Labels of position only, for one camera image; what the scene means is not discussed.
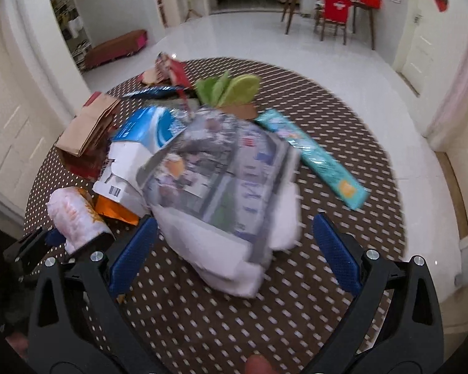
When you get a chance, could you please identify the white plastic bag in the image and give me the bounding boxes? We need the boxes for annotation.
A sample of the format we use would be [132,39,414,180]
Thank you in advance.
[153,182,302,298]

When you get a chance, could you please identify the person's right hand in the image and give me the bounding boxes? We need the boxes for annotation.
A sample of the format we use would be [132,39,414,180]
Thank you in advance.
[244,355,276,374]

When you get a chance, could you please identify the red covered chair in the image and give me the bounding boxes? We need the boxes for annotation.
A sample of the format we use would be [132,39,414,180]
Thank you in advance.
[316,0,353,45]

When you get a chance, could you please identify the pink curtain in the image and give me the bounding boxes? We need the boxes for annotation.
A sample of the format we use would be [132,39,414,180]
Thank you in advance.
[426,49,468,151]

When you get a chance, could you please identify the wooden dining table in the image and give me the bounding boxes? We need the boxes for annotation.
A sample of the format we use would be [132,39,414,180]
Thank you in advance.
[281,0,379,51]

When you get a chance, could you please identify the green paper leaves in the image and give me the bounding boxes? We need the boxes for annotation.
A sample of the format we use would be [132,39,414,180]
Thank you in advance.
[194,71,261,107]

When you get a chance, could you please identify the newspaper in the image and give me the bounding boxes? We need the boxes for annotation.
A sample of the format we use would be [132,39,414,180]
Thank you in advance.
[144,110,300,250]

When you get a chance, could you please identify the brown paper bag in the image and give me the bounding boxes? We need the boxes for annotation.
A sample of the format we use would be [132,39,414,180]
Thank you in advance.
[56,91,121,157]

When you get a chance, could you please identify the white door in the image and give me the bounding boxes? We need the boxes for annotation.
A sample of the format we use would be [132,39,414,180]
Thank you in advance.
[400,0,449,96]

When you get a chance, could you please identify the teal snack wrapper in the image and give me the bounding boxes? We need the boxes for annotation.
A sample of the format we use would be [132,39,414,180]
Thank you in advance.
[255,109,368,210]

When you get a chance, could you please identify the white shelf rack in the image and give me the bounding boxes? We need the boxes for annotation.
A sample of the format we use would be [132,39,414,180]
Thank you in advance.
[51,0,92,72]

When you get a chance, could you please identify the brown pink bench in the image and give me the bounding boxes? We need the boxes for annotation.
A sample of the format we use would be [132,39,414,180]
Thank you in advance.
[84,30,148,70]

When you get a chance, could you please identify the blue white carton box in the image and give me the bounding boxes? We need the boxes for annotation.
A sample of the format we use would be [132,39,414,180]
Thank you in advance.
[93,106,187,217]

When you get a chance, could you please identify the white orange wrapper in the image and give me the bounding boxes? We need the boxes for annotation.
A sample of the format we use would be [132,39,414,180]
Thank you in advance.
[46,187,114,255]

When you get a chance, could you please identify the red patterned paper bag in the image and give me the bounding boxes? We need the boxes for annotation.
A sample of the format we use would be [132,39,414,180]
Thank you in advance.
[138,52,192,88]

